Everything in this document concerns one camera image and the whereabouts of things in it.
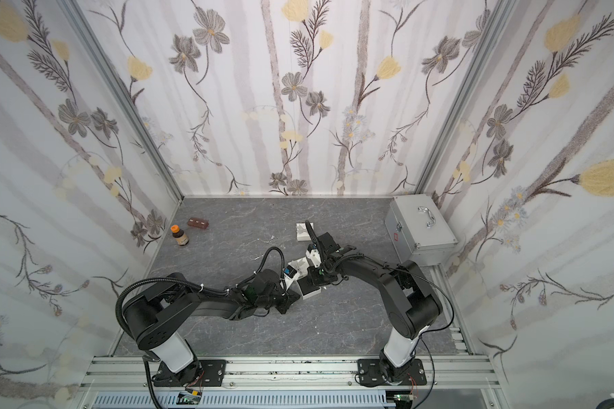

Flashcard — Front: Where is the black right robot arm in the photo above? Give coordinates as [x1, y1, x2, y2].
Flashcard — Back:
[305, 221, 446, 370]

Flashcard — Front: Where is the white slotted cable duct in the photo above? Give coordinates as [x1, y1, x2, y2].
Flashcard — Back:
[90, 390, 396, 409]

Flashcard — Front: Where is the white bow gift box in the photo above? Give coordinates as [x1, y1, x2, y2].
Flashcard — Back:
[288, 257, 310, 279]
[296, 223, 311, 242]

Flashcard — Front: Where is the far white bow gift box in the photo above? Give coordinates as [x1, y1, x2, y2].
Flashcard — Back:
[296, 223, 311, 242]

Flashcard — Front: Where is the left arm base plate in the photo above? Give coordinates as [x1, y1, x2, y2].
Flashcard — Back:
[152, 360, 226, 388]

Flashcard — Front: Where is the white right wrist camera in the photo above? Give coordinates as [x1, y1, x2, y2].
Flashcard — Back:
[305, 245, 322, 268]

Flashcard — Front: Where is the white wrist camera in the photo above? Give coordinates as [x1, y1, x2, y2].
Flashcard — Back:
[305, 245, 322, 268]
[282, 264, 300, 288]

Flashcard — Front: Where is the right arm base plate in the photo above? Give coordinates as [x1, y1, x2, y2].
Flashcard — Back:
[356, 359, 427, 388]

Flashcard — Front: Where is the silver aluminium first aid case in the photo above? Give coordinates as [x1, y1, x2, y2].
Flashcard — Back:
[385, 194, 458, 267]

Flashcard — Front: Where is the small brown block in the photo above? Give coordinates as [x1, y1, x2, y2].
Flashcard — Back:
[187, 217, 209, 229]

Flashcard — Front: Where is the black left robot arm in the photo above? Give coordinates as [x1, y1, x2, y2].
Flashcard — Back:
[115, 246, 299, 374]

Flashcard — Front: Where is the brown bottle orange cap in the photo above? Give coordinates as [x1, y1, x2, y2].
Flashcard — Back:
[171, 225, 189, 246]

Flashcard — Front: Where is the aluminium mounting rail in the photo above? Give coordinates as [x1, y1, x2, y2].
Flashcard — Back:
[78, 355, 500, 395]

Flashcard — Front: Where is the left white bow gift box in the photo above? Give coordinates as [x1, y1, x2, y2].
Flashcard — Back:
[288, 257, 310, 279]

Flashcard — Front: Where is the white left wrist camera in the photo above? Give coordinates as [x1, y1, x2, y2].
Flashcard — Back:
[282, 264, 300, 288]

